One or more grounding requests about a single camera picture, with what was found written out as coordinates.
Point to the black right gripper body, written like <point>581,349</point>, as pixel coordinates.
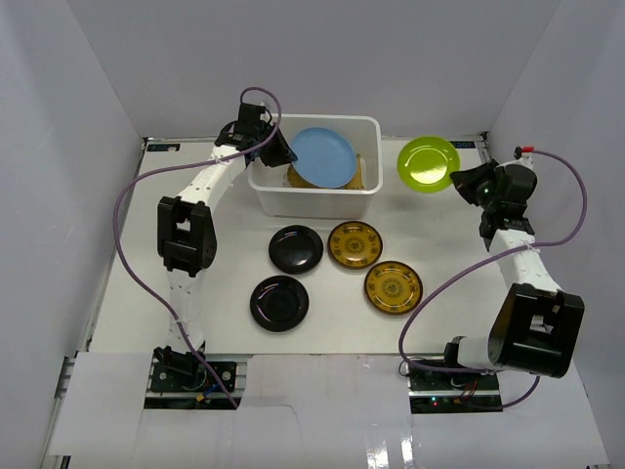
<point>490,205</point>

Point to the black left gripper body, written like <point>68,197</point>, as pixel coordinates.
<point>269,148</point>

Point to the round woven bamboo plate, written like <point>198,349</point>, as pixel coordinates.
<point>295,180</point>

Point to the light blue plate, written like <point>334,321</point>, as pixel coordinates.
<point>325,159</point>

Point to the green plate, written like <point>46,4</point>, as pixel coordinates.
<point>425,164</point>

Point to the rectangular woven bamboo plate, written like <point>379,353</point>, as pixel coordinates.
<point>357,181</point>

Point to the black plate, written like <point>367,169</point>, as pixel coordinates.
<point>279,303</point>
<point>295,249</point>

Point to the yellow patterned plate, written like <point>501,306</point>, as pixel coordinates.
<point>355,245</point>
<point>393,288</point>

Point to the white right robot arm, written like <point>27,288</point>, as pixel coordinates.
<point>537,326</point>

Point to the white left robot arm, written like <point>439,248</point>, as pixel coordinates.
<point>186,237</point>

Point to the white plastic bin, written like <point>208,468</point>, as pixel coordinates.
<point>279,198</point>

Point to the white paper sheet front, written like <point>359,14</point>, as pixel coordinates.
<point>315,412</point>

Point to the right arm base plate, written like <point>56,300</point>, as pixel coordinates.
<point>434,392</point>

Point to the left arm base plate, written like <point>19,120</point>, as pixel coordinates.
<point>174,372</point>

